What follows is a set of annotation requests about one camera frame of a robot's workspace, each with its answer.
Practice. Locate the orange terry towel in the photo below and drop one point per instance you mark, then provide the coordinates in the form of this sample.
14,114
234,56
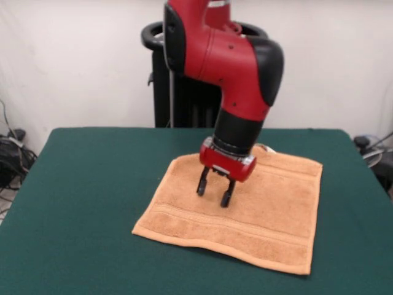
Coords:
270,209

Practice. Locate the dark green table cloth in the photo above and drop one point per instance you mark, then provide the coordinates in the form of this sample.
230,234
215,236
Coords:
76,184

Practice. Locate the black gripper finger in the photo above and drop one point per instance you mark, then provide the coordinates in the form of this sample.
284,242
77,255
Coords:
227,196
202,186

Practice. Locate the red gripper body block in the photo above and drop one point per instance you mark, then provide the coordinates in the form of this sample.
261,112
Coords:
227,164

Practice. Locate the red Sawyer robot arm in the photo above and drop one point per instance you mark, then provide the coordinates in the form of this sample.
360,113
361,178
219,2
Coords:
227,61

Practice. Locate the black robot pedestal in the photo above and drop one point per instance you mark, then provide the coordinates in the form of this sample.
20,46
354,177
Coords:
162,101

